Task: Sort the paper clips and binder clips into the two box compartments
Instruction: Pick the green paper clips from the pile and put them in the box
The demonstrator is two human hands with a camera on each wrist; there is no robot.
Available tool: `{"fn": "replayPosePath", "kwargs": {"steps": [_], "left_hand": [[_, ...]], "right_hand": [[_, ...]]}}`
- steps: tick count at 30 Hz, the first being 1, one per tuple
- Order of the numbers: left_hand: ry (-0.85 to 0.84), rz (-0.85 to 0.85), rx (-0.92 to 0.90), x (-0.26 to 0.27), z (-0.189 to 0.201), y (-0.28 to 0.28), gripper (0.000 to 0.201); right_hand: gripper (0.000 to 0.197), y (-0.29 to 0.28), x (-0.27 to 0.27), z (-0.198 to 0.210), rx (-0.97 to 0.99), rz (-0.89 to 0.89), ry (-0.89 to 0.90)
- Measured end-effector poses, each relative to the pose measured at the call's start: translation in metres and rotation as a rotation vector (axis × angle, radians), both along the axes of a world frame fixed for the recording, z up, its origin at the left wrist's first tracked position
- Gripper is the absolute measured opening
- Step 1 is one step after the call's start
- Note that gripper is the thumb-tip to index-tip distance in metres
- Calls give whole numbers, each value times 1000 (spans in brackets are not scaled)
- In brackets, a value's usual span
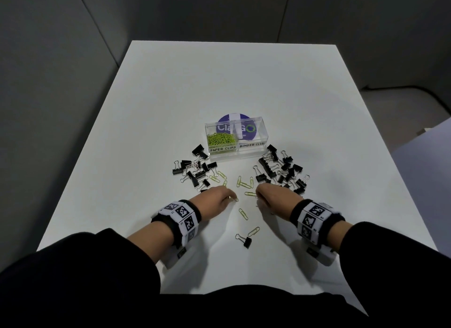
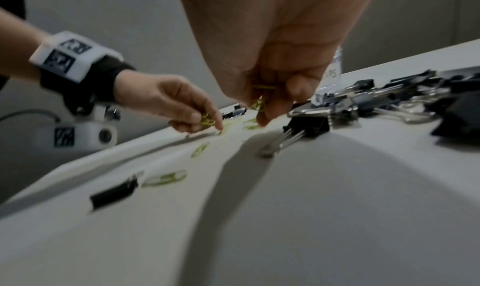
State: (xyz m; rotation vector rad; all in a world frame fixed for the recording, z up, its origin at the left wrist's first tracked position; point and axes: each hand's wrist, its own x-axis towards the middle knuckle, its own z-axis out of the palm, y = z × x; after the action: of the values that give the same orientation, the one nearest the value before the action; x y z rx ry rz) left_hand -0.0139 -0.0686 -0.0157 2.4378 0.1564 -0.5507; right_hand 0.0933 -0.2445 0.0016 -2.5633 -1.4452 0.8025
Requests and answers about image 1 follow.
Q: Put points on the person's right hand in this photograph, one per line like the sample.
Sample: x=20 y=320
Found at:
x=278 y=199

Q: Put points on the person's left hand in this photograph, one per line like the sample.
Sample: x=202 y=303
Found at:
x=211 y=202

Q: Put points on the person's left fingers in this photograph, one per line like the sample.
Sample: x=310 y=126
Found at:
x=229 y=194

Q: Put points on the person's right fingers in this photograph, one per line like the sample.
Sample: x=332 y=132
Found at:
x=261 y=195

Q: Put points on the person's right forearm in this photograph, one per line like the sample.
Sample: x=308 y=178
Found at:
x=339 y=234

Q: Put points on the person's left forearm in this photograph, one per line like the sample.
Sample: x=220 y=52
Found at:
x=153 y=239

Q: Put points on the scattered group of green paperclips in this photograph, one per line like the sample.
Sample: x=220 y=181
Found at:
x=245 y=185

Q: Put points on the pile of black binder clips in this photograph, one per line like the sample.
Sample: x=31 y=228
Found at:
x=193 y=178
x=287 y=172

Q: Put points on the small single black binder clip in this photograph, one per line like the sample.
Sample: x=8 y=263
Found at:
x=247 y=242

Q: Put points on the clear two-compartment plastic box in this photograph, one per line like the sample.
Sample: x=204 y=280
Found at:
x=252 y=146

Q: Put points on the black wristband with marker tags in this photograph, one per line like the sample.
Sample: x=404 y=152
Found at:
x=313 y=219
x=181 y=219

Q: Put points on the heap of boxed green paperclips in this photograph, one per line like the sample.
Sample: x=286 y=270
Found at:
x=220 y=139

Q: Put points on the round purple sticker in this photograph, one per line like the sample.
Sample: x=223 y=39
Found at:
x=233 y=119

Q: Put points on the light grey side table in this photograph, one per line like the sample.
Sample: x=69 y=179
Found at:
x=426 y=183

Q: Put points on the person's black long-sleeved top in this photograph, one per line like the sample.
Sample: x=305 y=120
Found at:
x=88 y=285

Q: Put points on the white wrist camera unit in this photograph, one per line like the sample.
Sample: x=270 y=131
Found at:
x=176 y=256
x=322 y=255

